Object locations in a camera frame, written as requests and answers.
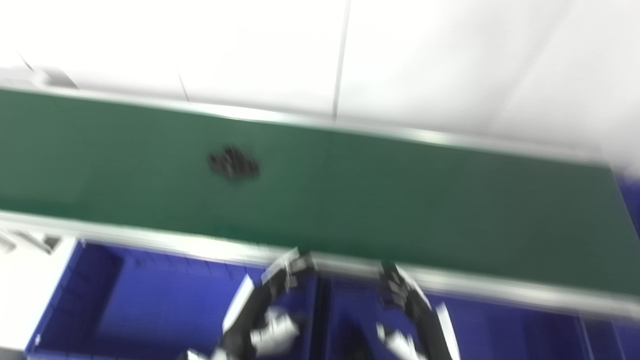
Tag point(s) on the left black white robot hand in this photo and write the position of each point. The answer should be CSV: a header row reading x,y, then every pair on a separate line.
x,y
250,315

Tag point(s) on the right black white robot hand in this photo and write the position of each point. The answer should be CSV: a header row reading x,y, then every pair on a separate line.
x,y
425,325

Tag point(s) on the black bracket part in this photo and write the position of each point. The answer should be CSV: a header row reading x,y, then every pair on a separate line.
x,y
232,164

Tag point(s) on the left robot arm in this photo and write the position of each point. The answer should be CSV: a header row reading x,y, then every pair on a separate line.
x,y
202,355

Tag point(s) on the black part in bin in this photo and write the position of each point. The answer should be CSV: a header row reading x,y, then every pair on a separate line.
x,y
355,345

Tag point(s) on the blue bin with black part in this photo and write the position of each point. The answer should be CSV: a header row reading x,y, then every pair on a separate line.
x,y
510,335

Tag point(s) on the blue bin with white part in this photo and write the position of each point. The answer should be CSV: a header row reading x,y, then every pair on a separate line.
x,y
150,310

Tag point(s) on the green conveyor belt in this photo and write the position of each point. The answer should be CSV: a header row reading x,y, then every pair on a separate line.
x,y
375,200
150,239

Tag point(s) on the blue bin at conveyor end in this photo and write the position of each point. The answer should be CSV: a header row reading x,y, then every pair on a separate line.
x,y
631,200

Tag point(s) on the grey conveyor support bracket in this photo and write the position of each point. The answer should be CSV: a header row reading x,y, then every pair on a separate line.
x,y
25,241

